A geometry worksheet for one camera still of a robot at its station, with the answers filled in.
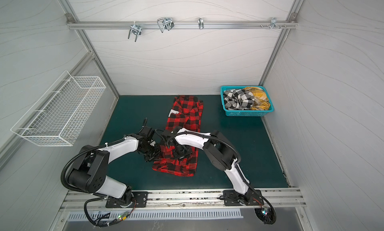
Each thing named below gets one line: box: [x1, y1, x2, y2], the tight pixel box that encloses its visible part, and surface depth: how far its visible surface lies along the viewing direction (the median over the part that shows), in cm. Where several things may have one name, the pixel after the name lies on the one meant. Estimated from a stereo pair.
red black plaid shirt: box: [152, 95, 204, 177], surface depth 86 cm
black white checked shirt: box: [223, 89, 255, 110], surface depth 107 cm
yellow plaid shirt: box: [243, 86, 271, 111], surface depth 106 cm
